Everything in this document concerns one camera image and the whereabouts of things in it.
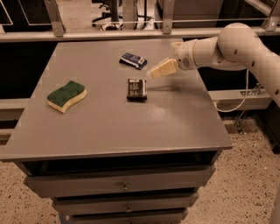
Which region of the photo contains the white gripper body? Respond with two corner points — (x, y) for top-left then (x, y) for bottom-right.
(174, 39), (197, 70)

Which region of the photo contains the blue rxbar blueberry packet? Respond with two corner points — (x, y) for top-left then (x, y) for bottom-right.
(119, 52), (147, 70)

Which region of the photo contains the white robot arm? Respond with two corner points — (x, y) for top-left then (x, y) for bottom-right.
(148, 23), (280, 224)

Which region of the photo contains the green and yellow sponge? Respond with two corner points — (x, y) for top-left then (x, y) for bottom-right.
(46, 80), (88, 114)

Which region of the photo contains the black office chair base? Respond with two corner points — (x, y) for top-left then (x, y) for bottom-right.
(92, 0), (123, 31)

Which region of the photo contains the grey drawer cabinet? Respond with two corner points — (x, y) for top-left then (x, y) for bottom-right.
(0, 38), (234, 224)

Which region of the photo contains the top grey drawer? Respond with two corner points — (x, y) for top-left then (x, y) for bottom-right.
(24, 165), (215, 198)

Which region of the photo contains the grey drawer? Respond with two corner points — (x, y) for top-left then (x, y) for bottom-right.
(53, 192), (198, 215)
(70, 208), (187, 224)
(24, 165), (215, 198)

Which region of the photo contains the bottom grey drawer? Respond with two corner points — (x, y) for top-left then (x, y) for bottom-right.
(70, 208), (187, 224)

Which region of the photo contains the middle grey drawer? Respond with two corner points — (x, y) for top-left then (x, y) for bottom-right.
(53, 192), (198, 215)

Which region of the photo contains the white cable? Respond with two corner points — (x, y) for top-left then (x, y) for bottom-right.
(214, 68), (250, 114)

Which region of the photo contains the metal railing frame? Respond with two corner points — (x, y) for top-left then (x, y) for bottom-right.
(0, 0), (279, 43)

